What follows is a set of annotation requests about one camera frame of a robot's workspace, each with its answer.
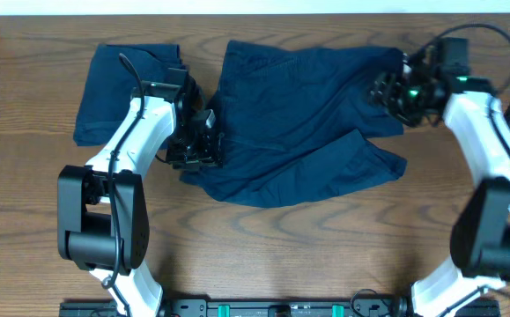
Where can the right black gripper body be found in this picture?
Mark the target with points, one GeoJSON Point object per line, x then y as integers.
{"type": "Point", "coordinates": [408, 104]}

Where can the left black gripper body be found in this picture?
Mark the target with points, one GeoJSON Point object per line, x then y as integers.
{"type": "Point", "coordinates": [192, 149]}

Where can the navy blue shorts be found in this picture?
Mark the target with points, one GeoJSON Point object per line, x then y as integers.
{"type": "Point", "coordinates": [298, 127]}

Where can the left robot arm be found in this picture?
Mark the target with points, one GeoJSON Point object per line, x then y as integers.
{"type": "Point", "coordinates": [102, 220]}

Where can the folded navy shorts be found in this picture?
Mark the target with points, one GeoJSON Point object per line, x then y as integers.
{"type": "Point", "coordinates": [107, 94]}

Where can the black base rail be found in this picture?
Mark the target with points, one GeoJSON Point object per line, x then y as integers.
{"type": "Point", "coordinates": [202, 308]}

